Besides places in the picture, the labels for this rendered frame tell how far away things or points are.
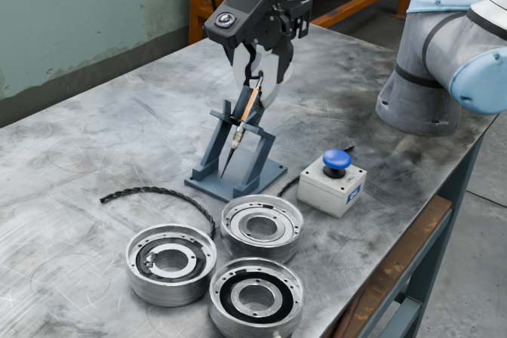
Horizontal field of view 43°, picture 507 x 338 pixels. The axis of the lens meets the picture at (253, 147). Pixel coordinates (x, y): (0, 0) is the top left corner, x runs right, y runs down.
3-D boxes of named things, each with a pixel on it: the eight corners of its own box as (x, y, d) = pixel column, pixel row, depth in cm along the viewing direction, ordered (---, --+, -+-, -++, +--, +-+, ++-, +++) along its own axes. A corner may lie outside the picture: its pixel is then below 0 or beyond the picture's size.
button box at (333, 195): (339, 219, 88) (345, 191, 86) (296, 198, 91) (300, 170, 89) (365, 193, 94) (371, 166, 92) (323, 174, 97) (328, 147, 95)
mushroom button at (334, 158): (337, 195, 89) (343, 166, 86) (312, 184, 91) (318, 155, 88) (350, 182, 92) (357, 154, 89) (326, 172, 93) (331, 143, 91)
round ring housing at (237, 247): (293, 279, 78) (297, 254, 75) (210, 261, 79) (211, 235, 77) (305, 226, 86) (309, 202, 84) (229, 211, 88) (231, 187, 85)
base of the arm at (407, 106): (394, 87, 126) (406, 41, 120) (469, 114, 119) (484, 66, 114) (361, 115, 115) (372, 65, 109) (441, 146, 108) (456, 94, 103)
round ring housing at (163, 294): (165, 327, 69) (166, 299, 67) (107, 275, 75) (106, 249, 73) (233, 281, 76) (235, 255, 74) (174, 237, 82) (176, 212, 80)
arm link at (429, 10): (444, 51, 118) (465, -21, 111) (481, 84, 107) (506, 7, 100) (384, 51, 115) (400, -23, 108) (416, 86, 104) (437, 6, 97)
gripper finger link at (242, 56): (264, 90, 95) (277, 35, 90) (242, 105, 91) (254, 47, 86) (247, 82, 96) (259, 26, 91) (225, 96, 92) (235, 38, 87)
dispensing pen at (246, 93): (206, 171, 89) (252, 60, 89) (219, 174, 93) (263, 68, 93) (219, 177, 88) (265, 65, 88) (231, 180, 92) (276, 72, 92)
